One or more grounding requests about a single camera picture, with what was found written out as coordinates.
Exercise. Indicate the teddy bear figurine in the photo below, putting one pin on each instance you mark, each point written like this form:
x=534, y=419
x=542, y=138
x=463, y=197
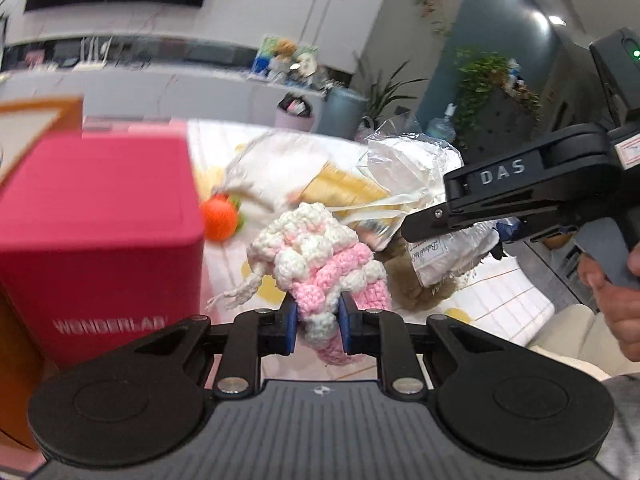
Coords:
x=282, y=59

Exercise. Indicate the white round cloth bag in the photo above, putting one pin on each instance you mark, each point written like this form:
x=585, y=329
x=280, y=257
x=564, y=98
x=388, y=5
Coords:
x=272, y=167

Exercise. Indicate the tall leafy plant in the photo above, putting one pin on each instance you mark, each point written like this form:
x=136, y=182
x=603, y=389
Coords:
x=382, y=90

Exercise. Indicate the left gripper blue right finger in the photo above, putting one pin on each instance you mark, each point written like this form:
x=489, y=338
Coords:
x=349, y=322

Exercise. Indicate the grey trash can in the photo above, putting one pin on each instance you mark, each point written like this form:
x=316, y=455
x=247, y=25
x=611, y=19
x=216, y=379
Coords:
x=342, y=113

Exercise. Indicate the right hand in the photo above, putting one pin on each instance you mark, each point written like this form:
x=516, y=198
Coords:
x=620, y=306

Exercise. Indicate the pink waste bin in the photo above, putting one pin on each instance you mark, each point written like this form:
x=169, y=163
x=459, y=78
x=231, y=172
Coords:
x=294, y=112

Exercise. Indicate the water bottle jug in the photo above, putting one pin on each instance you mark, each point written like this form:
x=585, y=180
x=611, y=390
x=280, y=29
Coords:
x=442, y=128

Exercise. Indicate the lemon pattern tablecloth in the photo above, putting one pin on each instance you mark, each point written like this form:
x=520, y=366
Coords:
x=496, y=297

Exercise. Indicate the pink white crochet item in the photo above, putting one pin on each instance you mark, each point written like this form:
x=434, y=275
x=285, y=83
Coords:
x=315, y=258

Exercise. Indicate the red Wonderlab box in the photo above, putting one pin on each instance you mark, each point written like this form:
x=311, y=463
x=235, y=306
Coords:
x=101, y=241

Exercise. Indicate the yellow snack package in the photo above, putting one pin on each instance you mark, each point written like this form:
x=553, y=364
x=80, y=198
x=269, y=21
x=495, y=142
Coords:
x=359, y=203

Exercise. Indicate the white router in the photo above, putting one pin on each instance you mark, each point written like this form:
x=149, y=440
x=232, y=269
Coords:
x=93, y=53

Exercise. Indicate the brown plush toy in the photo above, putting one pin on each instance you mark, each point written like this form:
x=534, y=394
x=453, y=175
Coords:
x=405, y=288

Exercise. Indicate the orange cardboard box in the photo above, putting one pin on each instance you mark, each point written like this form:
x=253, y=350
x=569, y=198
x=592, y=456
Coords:
x=23, y=124

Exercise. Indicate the orange crochet fruit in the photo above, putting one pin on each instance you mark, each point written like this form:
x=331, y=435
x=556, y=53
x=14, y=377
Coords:
x=222, y=217

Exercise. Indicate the clear plastic item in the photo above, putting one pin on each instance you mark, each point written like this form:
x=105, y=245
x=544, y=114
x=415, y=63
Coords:
x=410, y=167

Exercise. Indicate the hanging vine plant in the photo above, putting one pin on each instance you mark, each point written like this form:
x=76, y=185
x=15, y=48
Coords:
x=495, y=60

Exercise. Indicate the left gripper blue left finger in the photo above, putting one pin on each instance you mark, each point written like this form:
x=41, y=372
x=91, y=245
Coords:
x=286, y=325

